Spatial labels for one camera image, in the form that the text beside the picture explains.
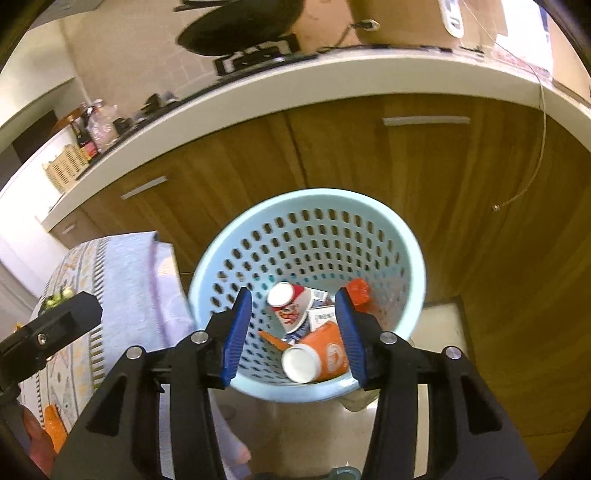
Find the light blue perforated basket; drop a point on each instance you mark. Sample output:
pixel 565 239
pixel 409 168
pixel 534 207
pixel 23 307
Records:
pixel 323 221

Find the orange wrapper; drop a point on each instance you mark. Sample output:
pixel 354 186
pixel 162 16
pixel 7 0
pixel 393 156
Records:
pixel 55 429

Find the wide wooden cabinet door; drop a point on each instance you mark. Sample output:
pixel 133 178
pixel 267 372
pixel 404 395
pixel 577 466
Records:
pixel 207 184

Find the orange paper cup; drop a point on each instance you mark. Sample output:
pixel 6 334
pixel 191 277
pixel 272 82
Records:
pixel 328 350

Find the clear plastic bag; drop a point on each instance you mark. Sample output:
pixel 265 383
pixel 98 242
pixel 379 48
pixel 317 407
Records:
pixel 104 124

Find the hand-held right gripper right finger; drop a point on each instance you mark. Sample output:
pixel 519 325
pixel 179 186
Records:
pixel 351 332

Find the person's left hand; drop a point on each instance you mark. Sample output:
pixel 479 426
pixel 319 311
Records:
pixel 39 438

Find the dark sauce bottle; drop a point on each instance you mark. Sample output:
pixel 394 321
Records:
pixel 87 143

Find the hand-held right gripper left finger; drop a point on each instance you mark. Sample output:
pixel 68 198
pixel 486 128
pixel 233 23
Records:
pixel 238 337

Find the beige utensil basket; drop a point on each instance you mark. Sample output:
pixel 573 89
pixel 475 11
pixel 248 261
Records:
pixel 67 168

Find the green vegetable scraps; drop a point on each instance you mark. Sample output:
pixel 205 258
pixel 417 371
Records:
pixel 57 299

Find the patterned blue tablecloth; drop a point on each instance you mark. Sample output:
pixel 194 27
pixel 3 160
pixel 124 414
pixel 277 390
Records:
pixel 120 286

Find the red plastic bag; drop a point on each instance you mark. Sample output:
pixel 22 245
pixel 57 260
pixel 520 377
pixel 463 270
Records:
pixel 360 295

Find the white clip-on holder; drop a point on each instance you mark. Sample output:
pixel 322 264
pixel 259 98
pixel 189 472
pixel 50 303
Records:
pixel 451 18

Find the black gas stove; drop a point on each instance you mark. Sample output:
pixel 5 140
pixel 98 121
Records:
pixel 258 55

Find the beige rice cooker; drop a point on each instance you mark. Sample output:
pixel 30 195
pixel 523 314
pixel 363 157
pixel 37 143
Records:
pixel 406 23

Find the black wok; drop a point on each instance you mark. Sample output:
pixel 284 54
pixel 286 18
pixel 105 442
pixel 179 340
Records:
pixel 240 25

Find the red and white paper cup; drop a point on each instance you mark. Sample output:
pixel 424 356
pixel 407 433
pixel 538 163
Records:
pixel 288 314

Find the small blue printed box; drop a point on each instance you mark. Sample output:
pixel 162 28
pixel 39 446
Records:
pixel 321 297

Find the narrow wooden cabinet door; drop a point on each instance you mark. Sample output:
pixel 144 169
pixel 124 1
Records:
pixel 76 228

